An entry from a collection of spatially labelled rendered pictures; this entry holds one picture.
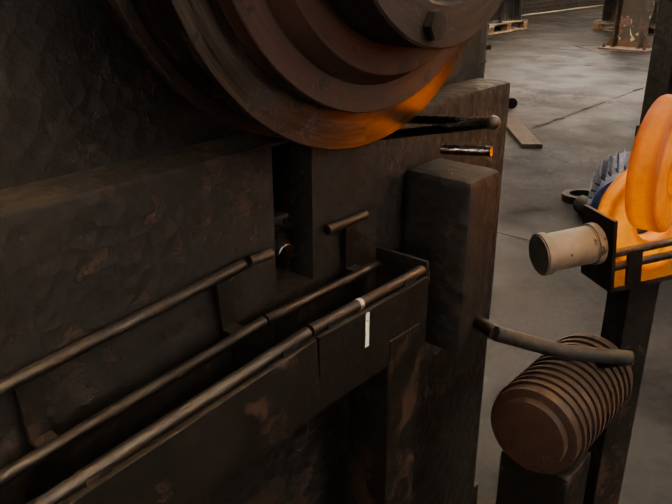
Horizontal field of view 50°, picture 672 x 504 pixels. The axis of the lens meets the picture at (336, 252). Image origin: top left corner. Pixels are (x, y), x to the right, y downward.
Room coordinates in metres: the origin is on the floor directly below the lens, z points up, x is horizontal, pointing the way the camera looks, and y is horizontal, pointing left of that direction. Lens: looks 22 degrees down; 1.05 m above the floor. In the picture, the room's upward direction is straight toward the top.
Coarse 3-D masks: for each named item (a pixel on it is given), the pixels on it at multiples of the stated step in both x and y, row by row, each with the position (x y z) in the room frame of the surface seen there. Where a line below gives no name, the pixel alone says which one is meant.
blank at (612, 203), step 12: (624, 180) 0.95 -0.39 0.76; (612, 192) 0.95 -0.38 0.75; (624, 192) 0.93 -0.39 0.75; (600, 204) 0.95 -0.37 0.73; (612, 204) 0.93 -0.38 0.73; (624, 204) 0.93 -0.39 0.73; (612, 216) 0.93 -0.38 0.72; (624, 216) 0.93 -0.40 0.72; (624, 228) 0.93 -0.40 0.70; (624, 240) 0.93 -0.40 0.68; (636, 240) 0.94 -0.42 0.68; (648, 240) 0.95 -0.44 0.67; (648, 252) 0.95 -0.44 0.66; (648, 264) 0.95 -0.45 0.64; (660, 264) 0.95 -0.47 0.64
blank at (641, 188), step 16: (656, 112) 0.78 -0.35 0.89; (640, 128) 0.77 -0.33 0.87; (656, 128) 0.76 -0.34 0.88; (640, 144) 0.76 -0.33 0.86; (656, 144) 0.75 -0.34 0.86; (640, 160) 0.75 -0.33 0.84; (656, 160) 0.74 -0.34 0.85; (640, 176) 0.75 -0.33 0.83; (656, 176) 0.74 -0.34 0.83; (640, 192) 0.75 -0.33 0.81; (656, 192) 0.74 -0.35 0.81; (640, 208) 0.75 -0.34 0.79; (656, 208) 0.75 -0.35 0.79; (640, 224) 0.77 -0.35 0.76; (656, 224) 0.76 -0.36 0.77
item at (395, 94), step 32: (224, 0) 0.53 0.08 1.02; (256, 0) 0.55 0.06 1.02; (288, 0) 0.55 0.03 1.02; (320, 0) 0.57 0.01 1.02; (256, 32) 0.55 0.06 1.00; (288, 32) 0.57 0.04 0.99; (320, 32) 0.57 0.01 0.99; (352, 32) 0.60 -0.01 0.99; (288, 64) 0.57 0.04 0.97; (320, 64) 0.59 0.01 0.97; (352, 64) 0.60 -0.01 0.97; (384, 64) 0.63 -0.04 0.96; (416, 64) 0.67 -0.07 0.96; (320, 96) 0.60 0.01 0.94; (352, 96) 0.63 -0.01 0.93; (384, 96) 0.66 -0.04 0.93
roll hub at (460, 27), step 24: (336, 0) 0.57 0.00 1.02; (360, 0) 0.55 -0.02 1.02; (384, 0) 0.55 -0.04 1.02; (408, 0) 0.57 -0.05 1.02; (432, 0) 0.60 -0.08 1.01; (456, 0) 0.63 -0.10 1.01; (480, 0) 0.66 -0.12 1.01; (360, 24) 0.58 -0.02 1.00; (384, 24) 0.56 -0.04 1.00; (408, 24) 0.57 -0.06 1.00; (456, 24) 0.63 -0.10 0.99; (480, 24) 0.66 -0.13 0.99; (432, 48) 0.60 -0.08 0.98
